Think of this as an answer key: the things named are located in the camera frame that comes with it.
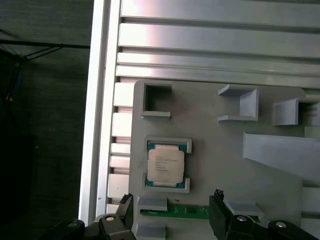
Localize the green RAM stick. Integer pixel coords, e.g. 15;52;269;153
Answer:
141;204;261;221

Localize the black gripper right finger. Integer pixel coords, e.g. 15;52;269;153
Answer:
208;188;320;240

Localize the grey parts rack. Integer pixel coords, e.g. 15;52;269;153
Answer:
131;79;320;240

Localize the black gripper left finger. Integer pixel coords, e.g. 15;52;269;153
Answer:
48;192;137;240

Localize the silver CPU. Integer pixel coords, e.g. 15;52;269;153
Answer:
145;142;189;188

